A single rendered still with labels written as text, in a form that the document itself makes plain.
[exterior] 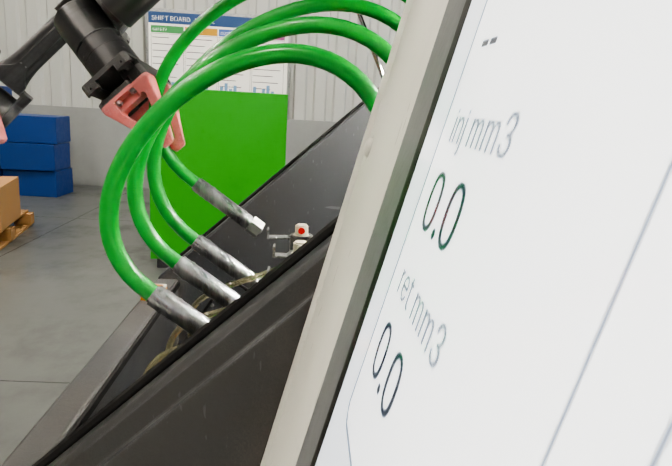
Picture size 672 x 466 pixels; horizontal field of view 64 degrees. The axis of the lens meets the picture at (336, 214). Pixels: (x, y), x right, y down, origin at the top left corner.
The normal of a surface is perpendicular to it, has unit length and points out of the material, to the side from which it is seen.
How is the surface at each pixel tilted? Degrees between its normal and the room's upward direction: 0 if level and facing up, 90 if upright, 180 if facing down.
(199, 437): 90
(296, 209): 90
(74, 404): 0
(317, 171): 90
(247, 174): 90
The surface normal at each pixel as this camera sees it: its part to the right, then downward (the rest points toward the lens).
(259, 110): 0.18, 0.22
